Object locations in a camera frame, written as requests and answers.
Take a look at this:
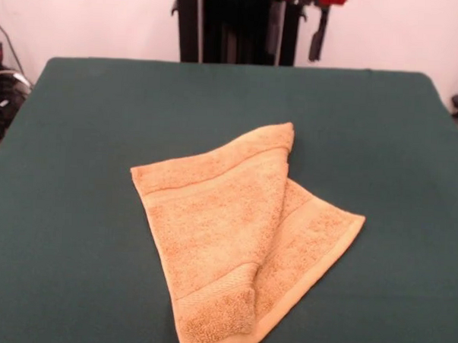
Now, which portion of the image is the dark green table cloth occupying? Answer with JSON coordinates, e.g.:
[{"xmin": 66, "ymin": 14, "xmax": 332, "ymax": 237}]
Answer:
[{"xmin": 0, "ymin": 53, "xmax": 458, "ymax": 343}]

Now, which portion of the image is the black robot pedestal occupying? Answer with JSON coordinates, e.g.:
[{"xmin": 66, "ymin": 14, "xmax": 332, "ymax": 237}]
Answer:
[{"xmin": 167, "ymin": 0, "xmax": 309, "ymax": 68}]

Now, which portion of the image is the orange terry towel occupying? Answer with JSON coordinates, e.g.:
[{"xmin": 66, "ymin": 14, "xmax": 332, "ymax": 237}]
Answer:
[{"xmin": 122, "ymin": 115, "xmax": 370, "ymax": 343}]

